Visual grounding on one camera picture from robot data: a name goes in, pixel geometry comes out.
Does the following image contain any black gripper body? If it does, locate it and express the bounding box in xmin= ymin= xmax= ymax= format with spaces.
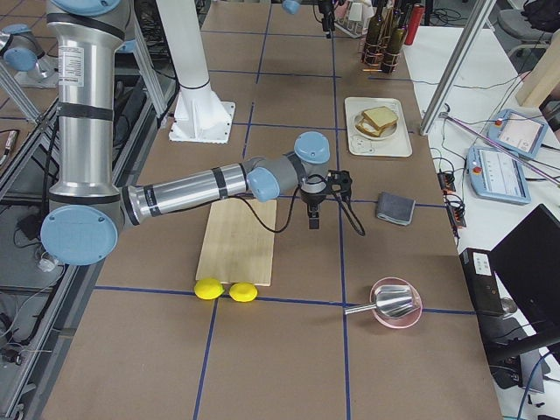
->
xmin=318 ymin=0 xmax=334 ymax=18
xmin=299 ymin=174 xmax=327 ymax=208

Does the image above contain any bread slice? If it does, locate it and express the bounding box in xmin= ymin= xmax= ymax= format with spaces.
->
xmin=354 ymin=118 xmax=385 ymax=137
xmin=361 ymin=106 xmax=398 ymax=130

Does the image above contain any white plate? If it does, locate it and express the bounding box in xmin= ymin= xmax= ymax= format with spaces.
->
xmin=353 ymin=114 xmax=399 ymax=141

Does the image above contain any cream bear tray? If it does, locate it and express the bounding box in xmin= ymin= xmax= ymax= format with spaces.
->
xmin=345 ymin=97 xmax=412 ymax=158

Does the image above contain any dark wine bottle front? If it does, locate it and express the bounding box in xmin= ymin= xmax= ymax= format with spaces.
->
xmin=361 ymin=0 xmax=388 ymax=66

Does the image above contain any dark wine bottle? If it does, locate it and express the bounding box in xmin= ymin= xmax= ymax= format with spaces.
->
xmin=395 ymin=1 xmax=414 ymax=46
xmin=361 ymin=0 xmax=388 ymax=66
xmin=381 ymin=7 xmax=403 ymax=74

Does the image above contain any dark wine bottle middle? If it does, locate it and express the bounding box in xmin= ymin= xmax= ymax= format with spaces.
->
xmin=381 ymin=7 xmax=403 ymax=74

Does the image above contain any grey folded cloth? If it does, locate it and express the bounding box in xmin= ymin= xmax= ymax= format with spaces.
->
xmin=375 ymin=192 xmax=416 ymax=226

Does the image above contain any dark wine bottle back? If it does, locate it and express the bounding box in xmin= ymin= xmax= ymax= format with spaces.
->
xmin=395 ymin=1 xmax=414 ymax=46

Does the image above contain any wooden cutting board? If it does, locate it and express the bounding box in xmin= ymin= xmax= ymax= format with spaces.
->
xmin=195 ymin=199 xmax=277 ymax=286

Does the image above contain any red cylinder bottle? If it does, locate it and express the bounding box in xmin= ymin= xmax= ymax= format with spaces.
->
xmin=404 ymin=3 xmax=425 ymax=46

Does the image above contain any yellow lemon half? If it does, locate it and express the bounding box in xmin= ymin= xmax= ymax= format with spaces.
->
xmin=229 ymin=283 xmax=258 ymax=303
xmin=193 ymin=277 xmax=225 ymax=300

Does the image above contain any metal scoop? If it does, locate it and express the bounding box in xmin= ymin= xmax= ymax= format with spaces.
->
xmin=344 ymin=284 xmax=419 ymax=319

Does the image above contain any pink bowl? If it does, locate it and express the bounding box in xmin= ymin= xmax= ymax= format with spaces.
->
xmin=369 ymin=277 xmax=423 ymax=329

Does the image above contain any black computer box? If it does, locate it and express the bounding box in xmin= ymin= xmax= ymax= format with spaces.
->
xmin=459 ymin=248 xmax=506 ymax=353

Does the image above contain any teach pendant near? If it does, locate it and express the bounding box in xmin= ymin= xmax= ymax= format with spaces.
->
xmin=466 ymin=146 xmax=531 ymax=205

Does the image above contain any teach pendant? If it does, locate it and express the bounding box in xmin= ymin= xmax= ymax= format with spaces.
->
xmin=466 ymin=146 xmax=531 ymax=205
xmin=487 ymin=108 xmax=548 ymax=159

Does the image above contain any teach pendant far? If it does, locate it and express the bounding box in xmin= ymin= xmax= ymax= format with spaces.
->
xmin=487 ymin=108 xmax=548 ymax=159

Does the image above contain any black monitor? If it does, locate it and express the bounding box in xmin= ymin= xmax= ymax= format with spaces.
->
xmin=490 ymin=204 xmax=559 ymax=332

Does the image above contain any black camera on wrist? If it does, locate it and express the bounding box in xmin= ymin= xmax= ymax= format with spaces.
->
xmin=327 ymin=170 xmax=353 ymax=194

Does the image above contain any white wire cup rack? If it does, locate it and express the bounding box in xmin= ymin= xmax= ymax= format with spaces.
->
xmin=336 ymin=1 xmax=373 ymax=39

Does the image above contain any copper wire bottle rack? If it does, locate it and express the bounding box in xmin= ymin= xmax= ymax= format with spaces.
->
xmin=362 ymin=27 xmax=404 ymax=74

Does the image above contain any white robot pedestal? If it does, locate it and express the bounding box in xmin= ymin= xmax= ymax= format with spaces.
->
xmin=157 ymin=1 xmax=235 ymax=144

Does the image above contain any aluminium frame post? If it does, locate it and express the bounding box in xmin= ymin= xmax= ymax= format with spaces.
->
xmin=419 ymin=0 xmax=496 ymax=136

